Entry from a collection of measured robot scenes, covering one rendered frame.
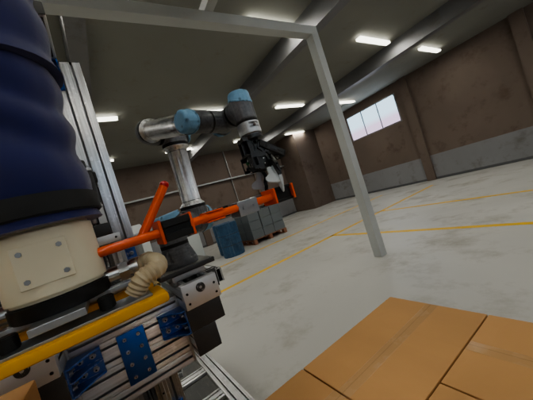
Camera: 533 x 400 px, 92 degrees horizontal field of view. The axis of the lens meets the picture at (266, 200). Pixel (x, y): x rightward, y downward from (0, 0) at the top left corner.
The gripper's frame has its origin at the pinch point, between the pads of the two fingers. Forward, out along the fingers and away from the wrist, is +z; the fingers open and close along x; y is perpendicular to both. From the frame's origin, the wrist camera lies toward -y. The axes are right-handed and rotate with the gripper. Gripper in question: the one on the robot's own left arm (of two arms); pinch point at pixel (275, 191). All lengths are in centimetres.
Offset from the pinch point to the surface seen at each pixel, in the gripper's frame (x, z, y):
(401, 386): 18, 67, -8
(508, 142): -153, 66, -991
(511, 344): 36, 68, -40
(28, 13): 9, -49, 50
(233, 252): -558, 105, -220
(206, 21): -146, -190, -94
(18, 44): 11, -40, 54
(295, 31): -142, -189, -214
